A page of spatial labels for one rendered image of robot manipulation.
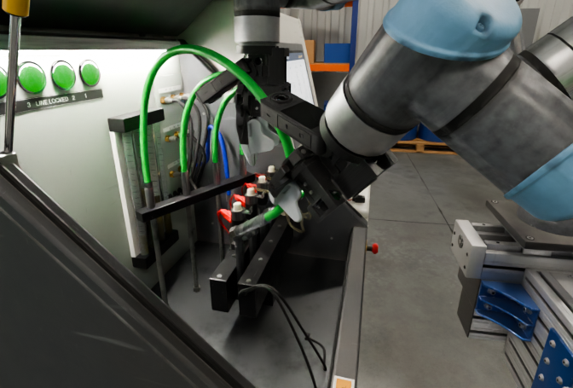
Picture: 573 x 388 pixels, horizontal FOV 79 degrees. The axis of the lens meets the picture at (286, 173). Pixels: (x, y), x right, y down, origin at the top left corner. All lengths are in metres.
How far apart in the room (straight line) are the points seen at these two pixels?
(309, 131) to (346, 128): 0.07
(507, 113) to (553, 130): 0.03
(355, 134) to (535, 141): 0.13
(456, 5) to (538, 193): 0.14
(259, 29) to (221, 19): 0.45
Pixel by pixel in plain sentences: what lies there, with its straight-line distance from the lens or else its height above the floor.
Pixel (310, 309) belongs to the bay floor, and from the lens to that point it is 0.90.
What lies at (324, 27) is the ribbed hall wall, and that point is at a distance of 7.06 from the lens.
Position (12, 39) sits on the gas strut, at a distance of 0.42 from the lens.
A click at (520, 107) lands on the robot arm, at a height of 1.39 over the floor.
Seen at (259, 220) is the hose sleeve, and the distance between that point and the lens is 0.55.
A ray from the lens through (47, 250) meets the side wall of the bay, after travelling 0.44.
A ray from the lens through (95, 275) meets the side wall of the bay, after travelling 0.42.
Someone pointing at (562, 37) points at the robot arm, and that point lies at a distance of 0.42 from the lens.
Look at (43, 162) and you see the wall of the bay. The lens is 0.71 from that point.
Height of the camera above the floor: 1.42
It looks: 20 degrees down
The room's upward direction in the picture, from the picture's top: straight up
